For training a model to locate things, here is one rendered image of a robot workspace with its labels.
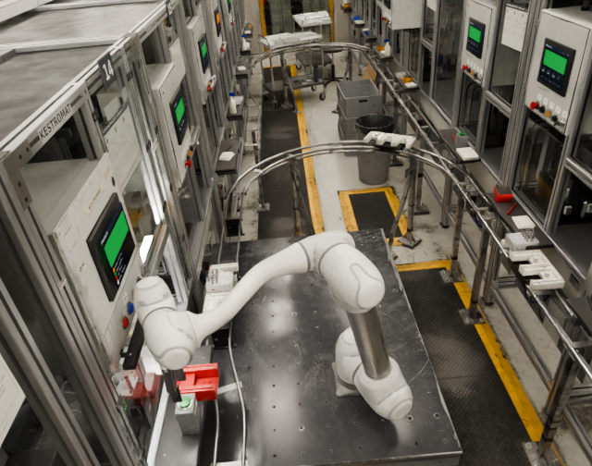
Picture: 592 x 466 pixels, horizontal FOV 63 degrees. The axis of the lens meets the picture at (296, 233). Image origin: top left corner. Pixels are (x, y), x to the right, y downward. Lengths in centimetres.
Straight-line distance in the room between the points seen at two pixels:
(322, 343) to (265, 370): 30
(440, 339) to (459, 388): 38
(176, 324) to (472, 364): 224
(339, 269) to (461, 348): 195
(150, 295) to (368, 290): 60
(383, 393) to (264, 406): 54
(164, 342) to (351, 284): 53
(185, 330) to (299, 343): 111
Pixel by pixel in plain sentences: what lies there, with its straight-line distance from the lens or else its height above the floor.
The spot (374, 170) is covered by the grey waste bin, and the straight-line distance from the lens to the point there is 488.
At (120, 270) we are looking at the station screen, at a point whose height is 157.
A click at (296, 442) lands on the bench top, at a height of 68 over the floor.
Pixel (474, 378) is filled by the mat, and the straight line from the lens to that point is 314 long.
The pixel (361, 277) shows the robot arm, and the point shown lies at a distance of 139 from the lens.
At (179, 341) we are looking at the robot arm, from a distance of 127.
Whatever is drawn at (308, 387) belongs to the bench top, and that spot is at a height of 68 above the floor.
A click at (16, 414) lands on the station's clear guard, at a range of 108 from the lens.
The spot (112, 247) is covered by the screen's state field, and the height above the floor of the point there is 165.
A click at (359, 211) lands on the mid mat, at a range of 451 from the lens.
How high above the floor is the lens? 237
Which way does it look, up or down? 34 degrees down
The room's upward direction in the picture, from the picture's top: 5 degrees counter-clockwise
